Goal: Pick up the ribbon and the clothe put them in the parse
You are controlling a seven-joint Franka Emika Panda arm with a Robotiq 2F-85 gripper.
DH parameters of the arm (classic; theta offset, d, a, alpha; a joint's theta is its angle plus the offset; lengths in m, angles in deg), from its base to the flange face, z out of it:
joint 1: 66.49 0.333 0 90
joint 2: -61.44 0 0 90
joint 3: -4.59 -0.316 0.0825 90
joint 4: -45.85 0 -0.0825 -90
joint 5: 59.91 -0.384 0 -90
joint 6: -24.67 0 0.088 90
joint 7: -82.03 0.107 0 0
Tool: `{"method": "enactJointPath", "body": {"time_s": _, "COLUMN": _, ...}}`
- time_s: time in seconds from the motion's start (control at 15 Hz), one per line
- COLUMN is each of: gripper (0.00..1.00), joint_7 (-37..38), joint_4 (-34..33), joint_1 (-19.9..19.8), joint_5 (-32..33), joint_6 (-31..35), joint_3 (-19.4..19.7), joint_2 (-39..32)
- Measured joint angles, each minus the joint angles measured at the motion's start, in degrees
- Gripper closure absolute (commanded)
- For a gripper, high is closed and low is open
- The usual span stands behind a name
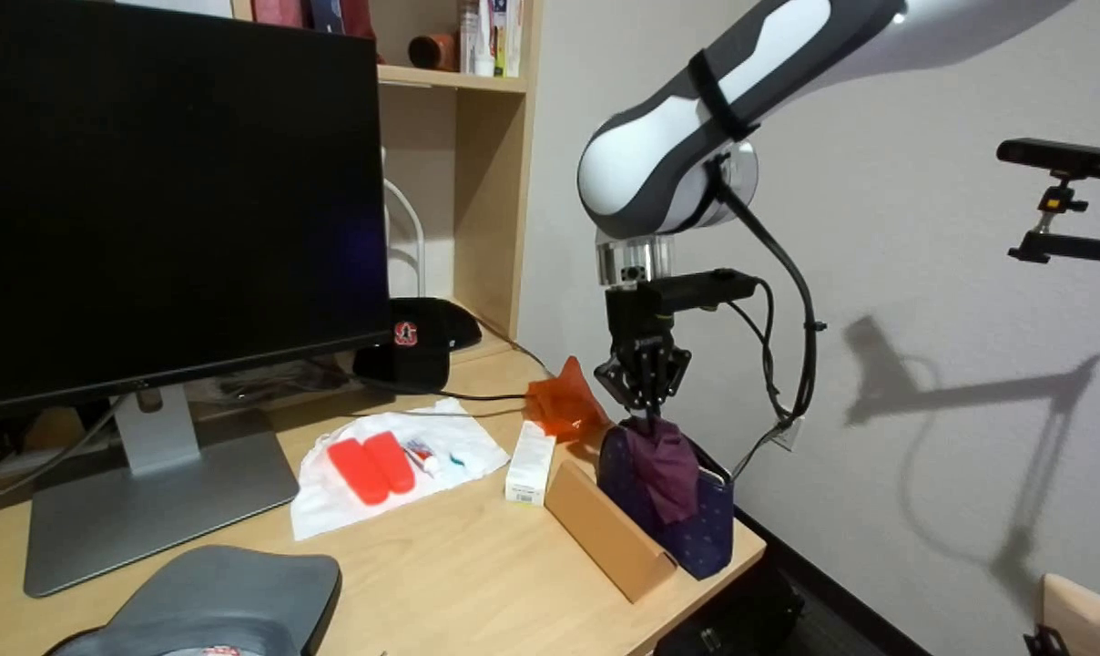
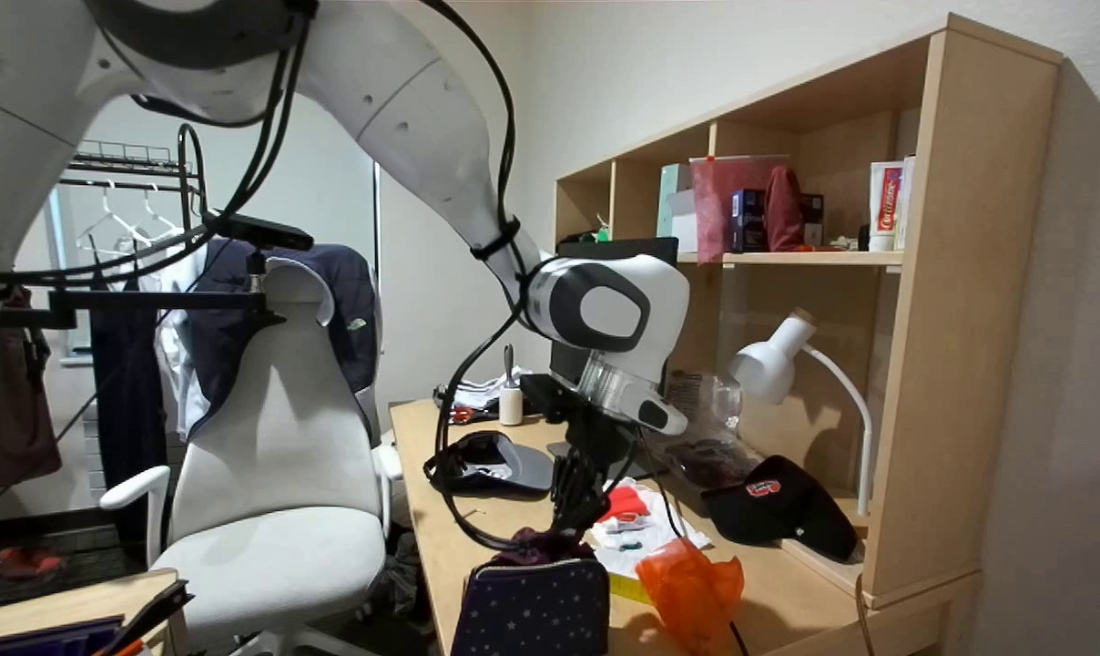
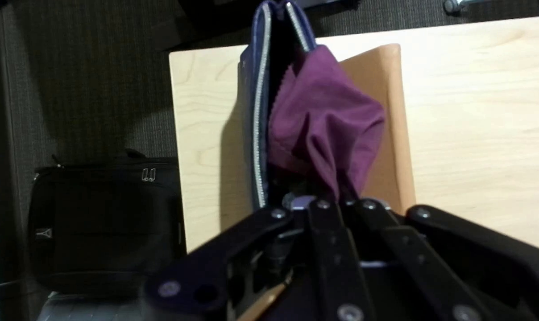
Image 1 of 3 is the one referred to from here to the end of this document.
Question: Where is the black cap with red logo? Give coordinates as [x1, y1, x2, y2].
[350, 294, 484, 395]

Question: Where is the purple cloth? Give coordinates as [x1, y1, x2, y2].
[597, 416, 703, 528]

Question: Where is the black computer monitor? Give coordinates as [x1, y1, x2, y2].
[0, 0, 395, 411]

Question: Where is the black external camera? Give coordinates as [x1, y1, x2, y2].
[994, 135, 1100, 189]

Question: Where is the dark blue bottle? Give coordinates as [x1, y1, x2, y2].
[305, 0, 348, 38]

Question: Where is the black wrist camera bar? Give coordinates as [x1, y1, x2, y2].
[646, 267, 761, 318]

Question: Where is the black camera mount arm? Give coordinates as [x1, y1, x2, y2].
[1006, 178, 1100, 270]

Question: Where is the black desk cable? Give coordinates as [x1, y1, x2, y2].
[439, 318, 555, 409]

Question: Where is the white printed carton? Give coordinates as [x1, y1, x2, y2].
[502, 416, 563, 508]

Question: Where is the white printed box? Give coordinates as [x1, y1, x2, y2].
[493, 0, 529, 79]

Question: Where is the black bag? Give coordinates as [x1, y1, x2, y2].
[654, 567, 892, 656]

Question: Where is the silver monitor stand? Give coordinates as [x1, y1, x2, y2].
[24, 384, 302, 599]

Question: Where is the white wall socket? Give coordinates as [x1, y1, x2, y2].
[768, 404, 812, 457]

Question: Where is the orange plastic bag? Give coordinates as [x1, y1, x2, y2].
[524, 353, 612, 454]

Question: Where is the brown cardboard box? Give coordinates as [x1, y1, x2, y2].
[543, 454, 683, 607]

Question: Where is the white bottle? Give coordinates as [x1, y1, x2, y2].
[456, 0, 501, 79]

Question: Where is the dark brown cylinder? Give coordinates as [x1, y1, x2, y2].
[405, 30, 459, 73]

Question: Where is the black plugged power cable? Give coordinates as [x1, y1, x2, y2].
[729, 416, 797, 485]

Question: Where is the light wooden side table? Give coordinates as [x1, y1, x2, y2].
[1036, 574, 1100, 656]

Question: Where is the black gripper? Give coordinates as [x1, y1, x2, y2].
[592, 284, 695, 424]

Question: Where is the red packet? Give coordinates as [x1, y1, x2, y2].
[326, 431, 418, 508]

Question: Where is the light wooden shelf unit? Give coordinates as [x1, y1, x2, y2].
[228, 0, 543, 346]

